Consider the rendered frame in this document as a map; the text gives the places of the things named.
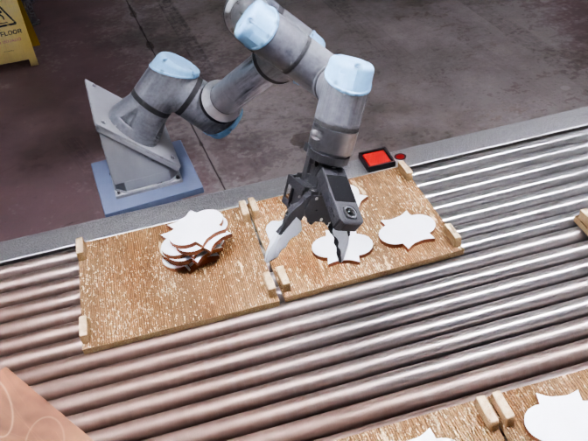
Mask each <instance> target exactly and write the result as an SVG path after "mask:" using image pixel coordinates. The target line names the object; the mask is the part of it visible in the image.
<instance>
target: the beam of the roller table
mask: <svg viewBox="0 0 588 441"><path fill-rule="evenodd" d="M586 128H588V107H583V108H577V109H573V110H569V111H565V112H561V113H557V114H554V115H546V116H543V117H538V118H535V119H531V120H527V121H523V122H516V123H512V124H509V125H504V126H500V127H497V128H492V129H486V130H482V131H478V132H474V133H471V134H466V135H463V136H455V137H452V138H448V139H444V140H440V141H436V142H432V143H426V144H421V145H418V146H414V147H409V148H406V149H402V150H395V151H391V152H390V154H391V156H392V157H393V158H394V155H395V154H398V153H402V154H405V155H406V158H405V159H404V160H403V161H404V162H405V163H406V164H407V165H408V166H409V168H410V169H411V170H412V169H416V168H419V167H424V166H427V165H434V164H438V163H442V162H445V161H449V160H453V159H457V158H463V157H468V156H471V155H475V154H479V153H483V152H487V151H493V150H498V149H501V148H505V147H508V146H512V145H517V144H523V143H526V142H531V141H535V140H538V139H542V138H546V137H553V136H556V135H561V134H564V133H568V132H572V131H576V130H582V129H586ZM394 160H395V167H391V168H387V169H392V168H396V167H398V161H402V160H397V159H395V158H394ZM336 168H343V169H345V172H346V175H347V178H348V179H352V178H356V177H359V176H363V175H367V174H370V173H374V172H380V171H384V170H387V169H383V170H379V171H372V172H368V171H367V170H366V168H365V167H364V165H363V164H362V162H361V161H360V160H359V159H357V160H353V161H349V162H348V165H347V166H337V167H336ZM287 178H288V176H284V177H281V178H273V179H270V180H266V181H262V182H258V183H254V184H250V185H244V186H239V187H236V188H232V189H227V190H224V191H220V192H213V193H209V194H205V195H201V196H198V197H193V198H190V199H182V200H179V201H175V202H171V203H167V204H163V205H159V206H153V207H148V208H145V209H141V210H136V211H133V212H129V213H122V214H118V215H114V216H110V217H107V218H102V219H99V220H92V221H88V222H84V223H81V224H76V225H72V226H69V227H62V228H58V229H54V230H50V231H46V232H42V233H38V234H31V235H27V236H24V237H19V238H16V239H12V240H8V241H1V242H0V266H4V265H8V264H12V263H18V262H22V261H26V260H30V259H33V258H38V257H41V256H48V255H52V254H56V253H59V252H63V251H68V250H71V249H76V238H79V237H82V238H83V240H84V242H90V241H94V240H98V239H101V238H106V237H110V236H113V235H120V234H125V233H128V232H132V231H137V230H140V229H144V228H151V227H155V226H159V225H163V224H167V223H171V222H174V221H179V220H181V219H182V218H184V217H185V216H186V215H187V214H188V213H189V211H190V209H191V210H192V211H194V212H195V213H198V212H200V211H203V210H207V209H213V210H217V211H219V212H220V211H224V210H228V209H232V208H236V207H239V201H241V200H245V201H246V205H247V204H248V203H249V202H248V198H251V197H254V199H255V201H259V200H266V199H270V198H274V197H277V196H281V195H284V189H285V186H286V181H287Z"/></svg>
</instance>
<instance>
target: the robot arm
mask: <svg viewBox="0 0 588 441"><path fill-rule="evenodd" d="M223 18H224V22H225V25H226V26H227V28H228V29H229V31H230V32H231V33H232V34H233V35H234V37H235V38H236V39H237V40H238V41H239V42H240V43H241V44H243V45H244V46H245V47H247V48H248V49H249V50H250V51H251V52H252V54H251V55H250V56H249V57H248V58H247V59H245V60H244V61H243V62H242V63H241V64H240V65H239V66H238V67H236V68H235V69H234V70H233V71H232V72H230V73H229V74H228V75H226V76H225V77H224V78H223V79H222V80H212V81H210V82H207V81H205V80H203V79H201V78H200V70H199V69H198V68H197V67H196V66H195V65H193V63H192V62H190V61H189V60H187V59H185V58H183V57H181V56H179V55H177V54H175V53H172V52H160V53H159V54H158V55H157V56H156V58H155V59H154V60H153V61H152V62H151V63H150V64H149V66H148V68H147V69H146V71H145V72H144V74H143V76H142V77H141V78H140V80H139V81H138V83H137V84H136V85H135V87H134V88H133V90H132V91H131V92H130V94H128V95H127V96H126V97H124V98H123V99H122V100H120V101H119V102H118V103H117V104H115V105H114V106H113V107H112V108H111V110H110V111H109V112H108V118H109V120H110V121H111V122H112V123H113V124H114V125H115V127H116V128H118V129H119V130H120V131H121V132H122V133H123V134H124V135H125V136H126V137H128V138H130V139H131V140H133V141H135V142H137V143H139V144H141V145H144V146H147V147H155V146H156V145H157V144H158V142H159V141H160V139H161V136H162V134H163V131H164V127H165V123H166V120H167V118H168V117H169V116H170V114H171V113H172V112H174V113H175V114H177V115H178V116H181V117H182V118H184V119H185V120H187V121H188V122H189V123H191V124H192V125H194V126H195V127H197V128H198V129H200V130H202V131H203V132H204V133H205V134H206V135H208V136H210V137H213V138H215V139H221V138H223V137H226V136H227V135H228V134H229V133H231V130H233V129H234V128H235V127H236V126H237V124H238V123H239V121H240V120H241V118H242V114H243V108H242V107H243V106H244V105H246V104H247V103H248V102H250V101H252V100H253V99H254V98H256V97H257V96H258V95H259V94H261V93H262V92H263V91H265V90H266V89H268V88H269V87H271V86H272V85H273V84H276V85H282V84H285V83H287V82H289V81H293V83H294V84H297V85H299V86H301V87H303V88H305V89H306V90H307V91H309V92H310V93H311V94H313V95H314V96H315V97H317V99H318V106H317V109H316V113H315V116H314V120H313V125H312V128H311V131H310V138H309V142H308V143H307V142H305V144H304V151H306V159H305V162H304V169H303V172H298V173H297V174H288V178H287V181H286V186H285V189H284V193H283V199H282V202H283V203H284V204H285V205H286V206H287V209H288V210H287V211H286V213H285V215H284V217H283V219H282V220H280V221H275V220H273V221H271V222H270V223H269V224H268V225H267V227H266V232H267V235H268V237H269V246H268V248H267V250H266V254H265V258H264V261H265V262H266V263H268V262H270V261H272V260H274V259H276V258H278V256H279V254H280V252H281V250H282V249H284V248H285V247H286V246H287V244H288V242H289V240H290V239H291V238H292V237H295V236H297V235H298V234H299V233H300V232H301V230H302V226H301V220H302V219H303V217H305V218H306V221H307V222H308V223H309V224H310V225H312V224H313V223H314V222H315V221H316V222H323V223H325V224H326V225H327V227H328V229H329V232H330V233H331V234H332V236H333V237H334V245H335V246H336V249H337V251H336V254H337V257H338V259H339V262H340V263H342V262H343V260H344V257H345V255H346V252H347V246H348V242H349V236H350V232H355V231H356V230H357V229H358V228H359V227H360V225H361V224H362V223H363V219H362V216H361V212H360V209H359V207H358V205H357V202H356V199H355V197H354V193H353V191H352V188H351V186H350V183H349V181H348V178H347V175H346V172H345V169H343V168H336V167H337V166H347V165H348V162H349V159H350V156H351V155H352V154H353V152H354V146H355V143H356V139H357V136H358V133H359V132H358V131H359V128H360V125H361V119H362V117H363V113H364V110H365V107H366V103H367V100H368V95H369V92H370V91H371V88H372V79H373V76H374V72H375V69H374V67H373V65H372V64H371V63H369V62H367V61H365V60H363V59H358V58H355V57H352V56H348V55H343V54H335V55H334V54H332V53H331V52H329V51H328V50H327V49H325V47H326V43H325V41H324V40H323V39H322V38H321V37H320V36H319V35H318V34H317V33H316V32H315V31H314V30H312V29H311V28H310V27H308V26H307V25H306V24H304V23H303V22H301V21H300V20H299V19H297V18H296V17H295V16H293V15H292V14H291V13H289V12H288V11H287V10H286V9H285V8H283V7H282V6H281V5H279V4H278V3H277V2H276V1H274V0H227V1H226V3H225V6H224V10H223ZM289 184H290V185H291V189H290V195H289V198H288V199H287V198H286V197H285V196H286V193H287V189H288V185H289Z"/></svg>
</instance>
